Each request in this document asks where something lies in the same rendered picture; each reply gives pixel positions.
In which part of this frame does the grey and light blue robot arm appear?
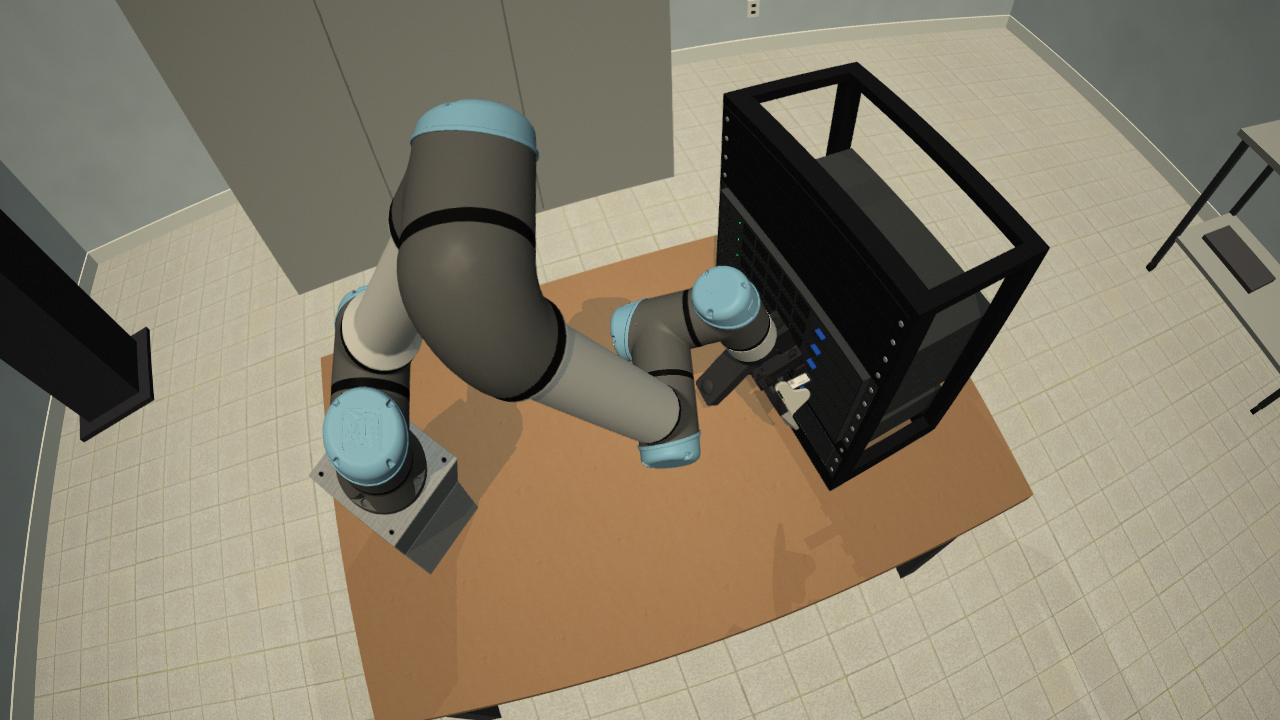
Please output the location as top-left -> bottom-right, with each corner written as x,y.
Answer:
323,99 -> 777,515

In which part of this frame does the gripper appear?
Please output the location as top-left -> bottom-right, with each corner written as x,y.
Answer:
739,310 -> 810,430

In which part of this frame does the black server rack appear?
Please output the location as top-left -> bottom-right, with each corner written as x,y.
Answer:
716,61 -> 1050,491

